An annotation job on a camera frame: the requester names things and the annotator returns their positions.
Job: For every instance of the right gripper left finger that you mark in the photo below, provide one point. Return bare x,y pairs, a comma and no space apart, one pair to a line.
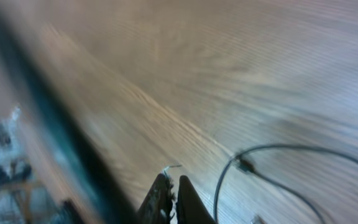
158,203

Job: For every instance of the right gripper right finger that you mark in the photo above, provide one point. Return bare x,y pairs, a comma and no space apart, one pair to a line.
189,207

